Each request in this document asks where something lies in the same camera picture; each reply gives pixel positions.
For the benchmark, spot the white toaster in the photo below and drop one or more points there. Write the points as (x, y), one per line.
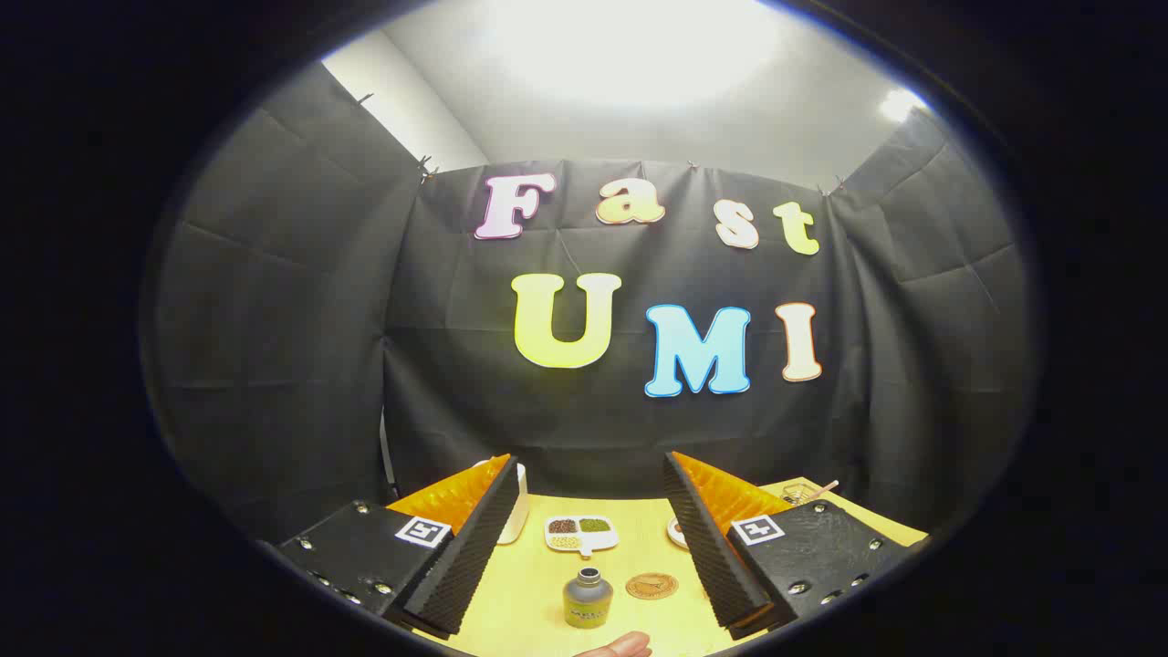
(516, 511)

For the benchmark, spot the wooden table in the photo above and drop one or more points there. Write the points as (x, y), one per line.
(643, 552)

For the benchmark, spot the striped drinking straw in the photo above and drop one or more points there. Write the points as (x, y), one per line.
(826, 488)

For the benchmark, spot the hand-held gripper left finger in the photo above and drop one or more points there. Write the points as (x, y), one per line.
(465, 566)

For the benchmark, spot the small white plate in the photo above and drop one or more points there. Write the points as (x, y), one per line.
(677, 538)

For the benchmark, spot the black backdrop cloth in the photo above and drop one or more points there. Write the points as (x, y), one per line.
(456, 411)

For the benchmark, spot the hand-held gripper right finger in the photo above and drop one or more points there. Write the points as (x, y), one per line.
(716, 566)

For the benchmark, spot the silver green juice bottle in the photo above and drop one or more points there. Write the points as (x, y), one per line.
(587, 602)

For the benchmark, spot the white divided dish with beans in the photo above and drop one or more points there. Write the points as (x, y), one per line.
(581, 536)

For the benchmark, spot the round cork coaster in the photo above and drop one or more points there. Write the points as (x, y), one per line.
(651, 586)

